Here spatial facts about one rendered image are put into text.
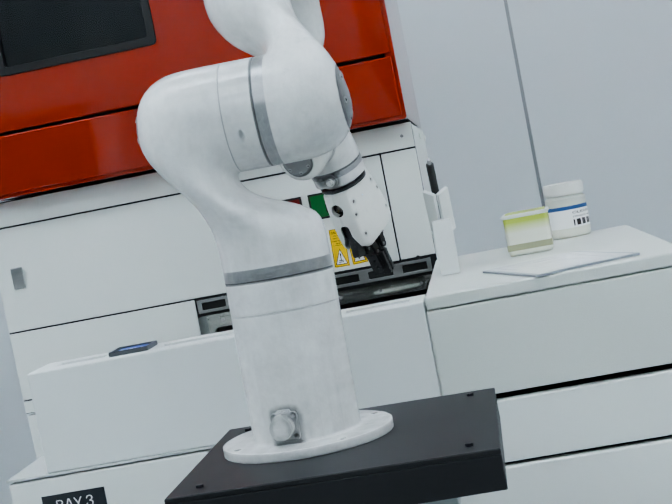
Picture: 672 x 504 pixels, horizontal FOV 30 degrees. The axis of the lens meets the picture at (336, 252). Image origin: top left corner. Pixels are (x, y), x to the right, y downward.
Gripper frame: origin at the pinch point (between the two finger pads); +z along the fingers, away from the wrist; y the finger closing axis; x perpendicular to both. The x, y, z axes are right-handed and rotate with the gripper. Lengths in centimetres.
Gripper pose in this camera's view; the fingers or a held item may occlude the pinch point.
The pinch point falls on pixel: (380, 261)
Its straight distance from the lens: 200.8
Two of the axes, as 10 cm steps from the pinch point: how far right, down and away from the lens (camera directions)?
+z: 4.0, 8.3, 3.9
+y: 4.1, -5.5, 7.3
